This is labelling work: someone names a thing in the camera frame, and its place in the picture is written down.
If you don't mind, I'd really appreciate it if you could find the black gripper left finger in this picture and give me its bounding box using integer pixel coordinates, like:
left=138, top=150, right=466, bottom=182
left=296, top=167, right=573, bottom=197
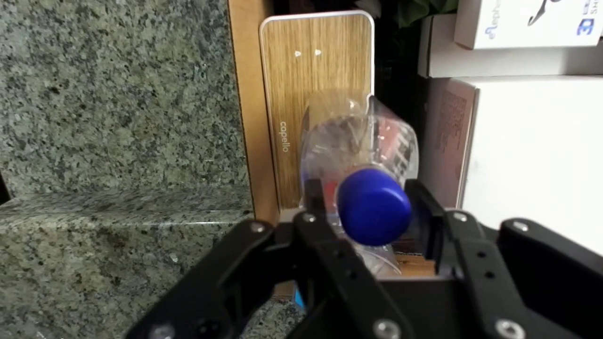
left=125, top=176, right=417, bottom=339

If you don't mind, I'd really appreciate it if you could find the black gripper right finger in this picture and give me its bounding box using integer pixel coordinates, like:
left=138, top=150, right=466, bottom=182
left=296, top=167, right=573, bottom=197
left=404, top=176, right=603, bottom=339

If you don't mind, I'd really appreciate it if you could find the clear blue-capped water bottle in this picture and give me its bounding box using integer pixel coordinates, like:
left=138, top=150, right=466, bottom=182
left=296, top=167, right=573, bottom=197
left=300, top=95, right=421, bottom=278

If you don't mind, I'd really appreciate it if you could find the wood-pattern flat box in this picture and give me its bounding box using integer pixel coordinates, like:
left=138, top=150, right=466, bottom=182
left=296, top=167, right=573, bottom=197
left=259, top=9, right=377, bottom=210

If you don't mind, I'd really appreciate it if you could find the white box with barcode label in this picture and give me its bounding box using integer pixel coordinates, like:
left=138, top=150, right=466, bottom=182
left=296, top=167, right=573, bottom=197
left=417, top=12, right=603, bottom=80

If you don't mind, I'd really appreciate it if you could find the white box with printed pictures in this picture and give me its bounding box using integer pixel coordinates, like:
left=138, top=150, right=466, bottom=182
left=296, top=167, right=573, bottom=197
left=453, top=0, right=603, bottom=52

